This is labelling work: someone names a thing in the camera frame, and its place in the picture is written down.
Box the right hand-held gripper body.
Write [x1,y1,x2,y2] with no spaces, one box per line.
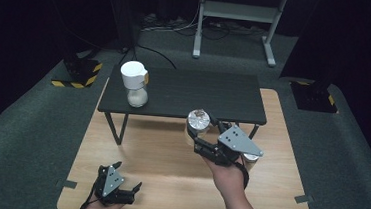
[192,120,267,171]

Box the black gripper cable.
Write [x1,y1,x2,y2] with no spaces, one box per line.
[233,154,253,192]
[77,179,100,209]

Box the glass jar with yellow granules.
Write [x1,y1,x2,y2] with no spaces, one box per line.
[183,108,213,149]

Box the black base with striped edge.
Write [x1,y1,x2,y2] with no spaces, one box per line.
[50,55,104,92]
[287,80,341,114]

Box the white-lidded jar with white powder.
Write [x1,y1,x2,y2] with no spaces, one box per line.
[117,59,152,110]

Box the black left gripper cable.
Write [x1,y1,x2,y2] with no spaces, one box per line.
[77,179,100,209]

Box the black low shelf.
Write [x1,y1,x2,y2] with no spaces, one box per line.
[94,62,271,158]

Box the bundle of floor cables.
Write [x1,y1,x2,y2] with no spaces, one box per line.
[140,11,268,45]

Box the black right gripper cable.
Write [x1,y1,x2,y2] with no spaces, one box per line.
[233,154,253,192]

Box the person's right hand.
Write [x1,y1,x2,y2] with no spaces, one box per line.
[200,155,251,204]

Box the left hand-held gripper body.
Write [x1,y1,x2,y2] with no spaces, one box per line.
[92,163,139,209]

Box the grey metal stand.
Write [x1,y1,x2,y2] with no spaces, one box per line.
[191,0,290,69]

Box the black floor cable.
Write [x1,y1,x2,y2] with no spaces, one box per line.
[118,42,180,71]

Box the grey tape strip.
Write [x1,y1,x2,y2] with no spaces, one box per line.
[55,178,78,190]
[293,193,316,206]

